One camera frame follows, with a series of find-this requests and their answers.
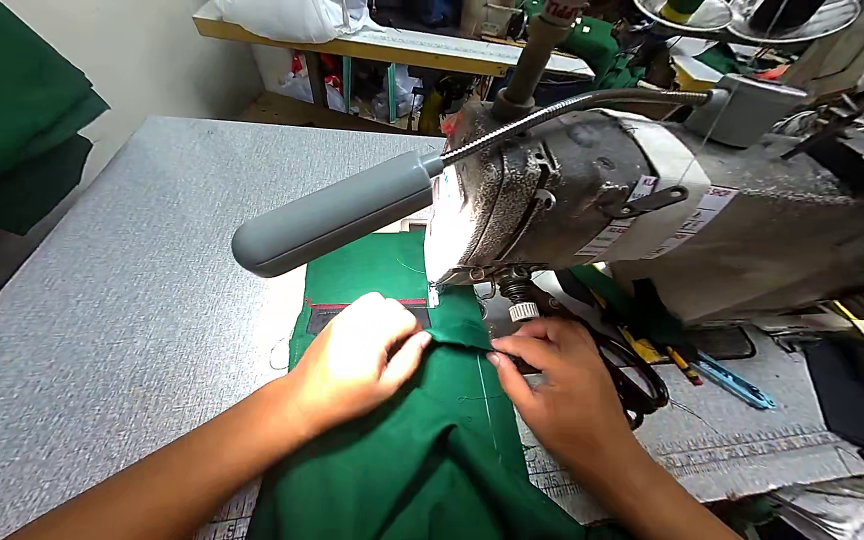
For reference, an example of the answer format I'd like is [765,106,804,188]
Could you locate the pile of green fabric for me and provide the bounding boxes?
[554,9,647,93]

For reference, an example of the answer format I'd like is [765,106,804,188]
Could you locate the yellow flat tool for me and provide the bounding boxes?
[591,285,664,365]

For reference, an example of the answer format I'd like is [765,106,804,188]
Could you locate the light blue utility knife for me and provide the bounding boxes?
[690,350,777,411]

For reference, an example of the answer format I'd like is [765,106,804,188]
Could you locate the person's right hand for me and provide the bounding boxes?
[486,315,635,466]

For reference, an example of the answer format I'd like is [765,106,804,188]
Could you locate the crumpled white plastic sheet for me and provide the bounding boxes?
[768,472,864,540]

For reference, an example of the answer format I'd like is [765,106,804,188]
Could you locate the workbench with yellow edge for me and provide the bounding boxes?
[192,0,596,144]

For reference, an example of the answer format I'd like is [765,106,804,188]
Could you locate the green and black fabric scrap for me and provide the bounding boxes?
[554,262,697,363]

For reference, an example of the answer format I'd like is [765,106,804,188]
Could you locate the person's right forearm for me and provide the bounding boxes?
[570,423,744,540]

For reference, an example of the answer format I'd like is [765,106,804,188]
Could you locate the person's left forearm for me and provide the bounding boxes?
[4,373,321,540]

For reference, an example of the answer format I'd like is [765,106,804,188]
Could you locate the hanging dark green fabric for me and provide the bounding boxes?
[0,0,111,250]

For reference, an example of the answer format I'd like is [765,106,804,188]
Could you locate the metal pole with red print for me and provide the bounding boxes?
[492,0,591,123]

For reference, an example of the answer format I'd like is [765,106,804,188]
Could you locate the person's left hand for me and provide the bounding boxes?
[280,291,432,439]

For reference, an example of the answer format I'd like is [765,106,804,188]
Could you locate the orange yellow pencil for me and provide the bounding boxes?
[666,345,704,387]

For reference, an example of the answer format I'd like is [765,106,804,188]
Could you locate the grey industrial sewing machine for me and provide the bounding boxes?
[424,75,864,327]

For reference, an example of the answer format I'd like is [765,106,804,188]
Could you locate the black-handled scissors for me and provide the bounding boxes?
[525,288,671,432]

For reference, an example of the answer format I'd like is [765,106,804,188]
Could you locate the black fabric piece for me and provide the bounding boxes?
[804,340,864,453]

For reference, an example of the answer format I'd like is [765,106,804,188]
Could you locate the grey gooseneck lamp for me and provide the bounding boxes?
[231,72,808,279]

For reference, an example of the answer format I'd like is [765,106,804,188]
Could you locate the green fabric garment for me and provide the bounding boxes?
[246,231,636,540]

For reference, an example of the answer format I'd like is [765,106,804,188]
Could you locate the thread stand with spools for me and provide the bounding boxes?
[633,0,862,45]

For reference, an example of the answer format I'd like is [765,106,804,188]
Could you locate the white fabric band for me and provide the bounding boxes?
[574,108,741,262]

